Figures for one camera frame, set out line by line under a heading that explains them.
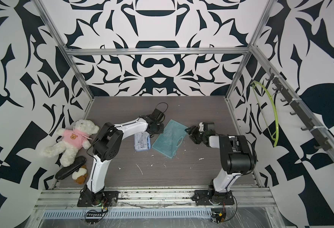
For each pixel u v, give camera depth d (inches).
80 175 31.3
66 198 29.9
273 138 27.0
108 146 21.3
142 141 37.0
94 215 28.7
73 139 34.2
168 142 37.3
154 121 31.3
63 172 31.7
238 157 18.7
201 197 28.3
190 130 35.2
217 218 28.1
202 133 33.0
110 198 29.3
